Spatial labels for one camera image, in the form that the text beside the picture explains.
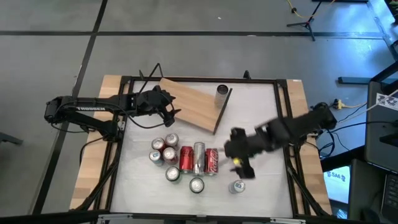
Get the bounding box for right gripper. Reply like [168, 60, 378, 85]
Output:
[217, 128, 262, 180]

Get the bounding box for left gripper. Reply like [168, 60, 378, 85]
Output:
[132, 86, 182, 128]

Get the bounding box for blue and silver can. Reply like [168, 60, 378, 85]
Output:
[229, 179, 246, 195]
[148, 149, 164, 167]

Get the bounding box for red can black lettering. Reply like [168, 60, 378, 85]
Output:
[179, 146, 195, 174]

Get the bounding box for silver can dark top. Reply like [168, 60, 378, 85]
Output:
[214, 84, 230, 109]

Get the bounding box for green soda can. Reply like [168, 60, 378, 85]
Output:
[165, 166, 182, 183]
[188, 177, 205, 194]

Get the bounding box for wooden shelf black metal legs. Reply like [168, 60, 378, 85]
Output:
[137, 63, 233, 136]

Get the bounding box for red cola can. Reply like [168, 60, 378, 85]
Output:
[150, 138, 167, 154]
[162, 146, 178, 165]
[164, 133, 180, 149]

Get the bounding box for black desk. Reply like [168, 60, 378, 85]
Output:
[348, 158, 398, 224]

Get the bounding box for black floor stand bar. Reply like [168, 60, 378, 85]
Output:
[338, 62, 398, 85]

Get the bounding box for black computer tower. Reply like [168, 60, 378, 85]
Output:
[365, 79, 398, 174]

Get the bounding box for black tripod stand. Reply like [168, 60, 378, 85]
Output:
[285, 0, 323, 42]

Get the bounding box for black chair foot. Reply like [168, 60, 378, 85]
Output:
[0, 132, 24, 146]

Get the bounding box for black keyboard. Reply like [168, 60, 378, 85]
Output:
[381, 172, 398, 223]

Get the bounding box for printed marker paper sheet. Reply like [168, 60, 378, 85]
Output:
[375, 92, 398, 112]

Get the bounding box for grey metal beam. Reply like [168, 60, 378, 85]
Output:
[366, 0, 398, 62]

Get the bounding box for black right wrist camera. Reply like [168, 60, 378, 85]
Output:
[229, 126, 247, 141]

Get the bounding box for silver metal bracket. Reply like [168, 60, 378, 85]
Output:
[269, 217, 307, 224]
[97, 213, 134, 224]

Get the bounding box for pale floor cable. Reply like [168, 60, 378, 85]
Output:
[341, 88, 398, 113]

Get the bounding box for yellow floor cable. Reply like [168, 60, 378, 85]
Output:
[285, 0, 337, 19]

